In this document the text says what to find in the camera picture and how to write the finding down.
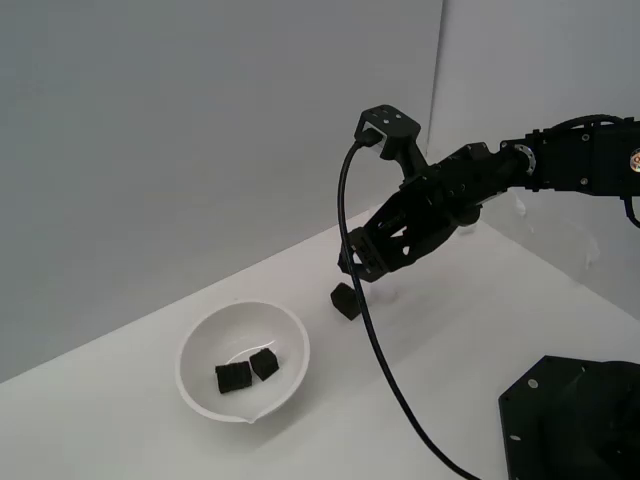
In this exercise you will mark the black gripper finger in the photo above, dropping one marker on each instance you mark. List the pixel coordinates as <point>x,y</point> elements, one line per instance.
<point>410,210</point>
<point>395,257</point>

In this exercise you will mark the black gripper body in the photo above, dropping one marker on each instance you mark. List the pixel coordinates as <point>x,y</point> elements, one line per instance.
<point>475,175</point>

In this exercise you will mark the black foam cube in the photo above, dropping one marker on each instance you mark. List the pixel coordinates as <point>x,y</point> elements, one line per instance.
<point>264,364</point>
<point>342,298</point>
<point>233,377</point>

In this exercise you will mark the white bowl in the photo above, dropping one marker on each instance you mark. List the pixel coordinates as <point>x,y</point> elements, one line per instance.
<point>220,330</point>

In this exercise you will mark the white foam cube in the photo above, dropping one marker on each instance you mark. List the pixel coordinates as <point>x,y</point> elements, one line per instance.
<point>387,292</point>

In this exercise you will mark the translucent tape piece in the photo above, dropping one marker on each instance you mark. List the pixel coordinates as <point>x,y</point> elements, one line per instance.
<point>520,206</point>

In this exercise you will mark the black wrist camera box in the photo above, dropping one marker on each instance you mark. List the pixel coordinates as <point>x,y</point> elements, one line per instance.
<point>390,125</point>

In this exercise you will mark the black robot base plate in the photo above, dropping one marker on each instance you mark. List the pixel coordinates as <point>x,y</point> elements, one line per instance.
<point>565,425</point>

